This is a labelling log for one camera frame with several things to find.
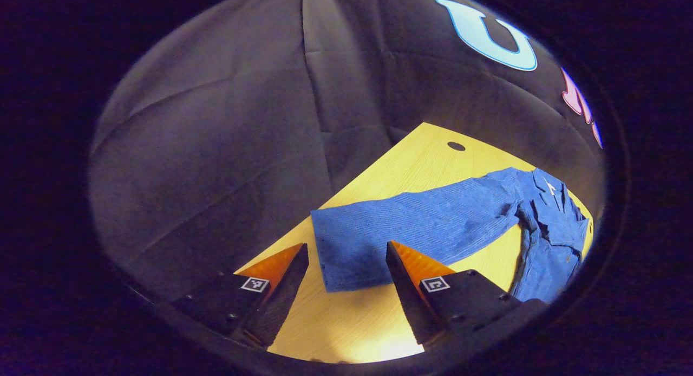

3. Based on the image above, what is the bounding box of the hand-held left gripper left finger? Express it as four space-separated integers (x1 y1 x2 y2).
173 242 310 348

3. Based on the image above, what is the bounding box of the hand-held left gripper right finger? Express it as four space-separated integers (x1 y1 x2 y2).
385 241 547 347

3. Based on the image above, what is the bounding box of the blue knit cardigan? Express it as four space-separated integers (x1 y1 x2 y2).
310 166 591 304

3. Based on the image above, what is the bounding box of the black backdrop cloth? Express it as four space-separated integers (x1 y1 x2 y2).
89 0 605 302

